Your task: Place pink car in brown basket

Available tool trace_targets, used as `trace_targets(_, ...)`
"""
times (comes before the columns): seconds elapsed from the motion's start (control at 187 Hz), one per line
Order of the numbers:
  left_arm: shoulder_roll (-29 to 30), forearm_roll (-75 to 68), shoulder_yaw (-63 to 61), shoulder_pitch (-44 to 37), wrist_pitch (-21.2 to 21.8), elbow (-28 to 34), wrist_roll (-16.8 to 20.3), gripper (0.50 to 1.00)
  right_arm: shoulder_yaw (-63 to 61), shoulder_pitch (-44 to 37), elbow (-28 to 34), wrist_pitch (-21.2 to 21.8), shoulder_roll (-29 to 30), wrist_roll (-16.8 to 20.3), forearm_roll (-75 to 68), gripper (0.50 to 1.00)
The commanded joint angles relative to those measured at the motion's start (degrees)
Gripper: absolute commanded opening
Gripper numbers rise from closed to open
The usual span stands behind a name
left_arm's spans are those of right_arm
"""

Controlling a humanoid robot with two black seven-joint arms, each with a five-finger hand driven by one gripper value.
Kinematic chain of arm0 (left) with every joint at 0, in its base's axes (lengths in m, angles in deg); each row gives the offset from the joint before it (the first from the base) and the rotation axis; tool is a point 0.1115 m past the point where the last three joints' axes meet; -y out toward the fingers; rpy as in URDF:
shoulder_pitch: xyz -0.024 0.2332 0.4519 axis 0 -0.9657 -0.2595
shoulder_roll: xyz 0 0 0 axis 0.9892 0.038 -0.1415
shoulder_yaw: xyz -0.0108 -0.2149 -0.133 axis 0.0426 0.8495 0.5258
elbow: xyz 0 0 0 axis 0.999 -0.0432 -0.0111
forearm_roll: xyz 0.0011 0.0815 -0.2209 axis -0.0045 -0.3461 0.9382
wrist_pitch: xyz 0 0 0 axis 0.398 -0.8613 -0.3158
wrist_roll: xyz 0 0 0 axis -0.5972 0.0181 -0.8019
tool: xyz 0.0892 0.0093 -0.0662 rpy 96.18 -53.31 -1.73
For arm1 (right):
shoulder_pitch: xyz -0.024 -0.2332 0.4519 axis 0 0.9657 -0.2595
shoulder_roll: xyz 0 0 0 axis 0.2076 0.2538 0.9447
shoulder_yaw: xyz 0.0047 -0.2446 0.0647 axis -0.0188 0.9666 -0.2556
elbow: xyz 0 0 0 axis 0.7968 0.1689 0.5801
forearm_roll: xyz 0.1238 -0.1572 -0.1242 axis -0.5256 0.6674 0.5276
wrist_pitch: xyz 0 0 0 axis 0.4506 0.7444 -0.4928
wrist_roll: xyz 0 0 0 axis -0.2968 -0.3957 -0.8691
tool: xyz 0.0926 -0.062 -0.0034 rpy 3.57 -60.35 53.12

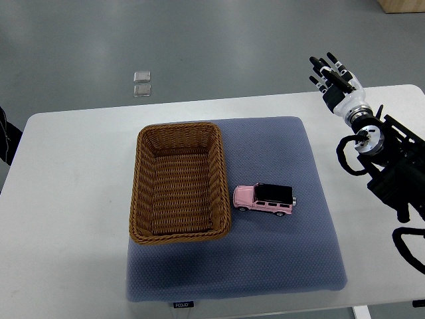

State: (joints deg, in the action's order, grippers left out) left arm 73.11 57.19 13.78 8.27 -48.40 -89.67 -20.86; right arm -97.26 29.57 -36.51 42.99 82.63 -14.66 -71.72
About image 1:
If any black cable loop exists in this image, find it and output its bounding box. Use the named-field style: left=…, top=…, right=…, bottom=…
left=392, top=227, right=425, bottom=270

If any wooden box corner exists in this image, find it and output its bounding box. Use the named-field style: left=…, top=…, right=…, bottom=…
left=377, top=0, right=425, bottom=13

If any upper silver floor plate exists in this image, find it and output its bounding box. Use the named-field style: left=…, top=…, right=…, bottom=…
left=133, top=70, right=151, bottom=83

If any blue-grey padded mat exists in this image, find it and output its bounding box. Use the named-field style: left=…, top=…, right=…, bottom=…
left=127, top=116, right=347, bottom=302

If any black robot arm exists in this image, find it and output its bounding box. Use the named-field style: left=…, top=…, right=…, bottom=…
left=336, top=106, right=424, bottom=223

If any pink toy car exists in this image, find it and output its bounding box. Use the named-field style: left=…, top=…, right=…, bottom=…
left=232, top=183, right=297, bottom=217

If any black object at left edge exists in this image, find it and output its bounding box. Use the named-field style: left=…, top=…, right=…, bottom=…
left=0, top=108, right=23, bottom=165

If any brown wicker basket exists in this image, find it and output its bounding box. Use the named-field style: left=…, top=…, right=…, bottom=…
left=129, top=122, right=232, bottom=245

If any white table leg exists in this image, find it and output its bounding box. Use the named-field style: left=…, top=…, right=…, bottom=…
left=352, top=305, right=371, bottom=319

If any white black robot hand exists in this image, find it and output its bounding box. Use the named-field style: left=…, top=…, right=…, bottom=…
left=309, top=53, right=373, bottom=126

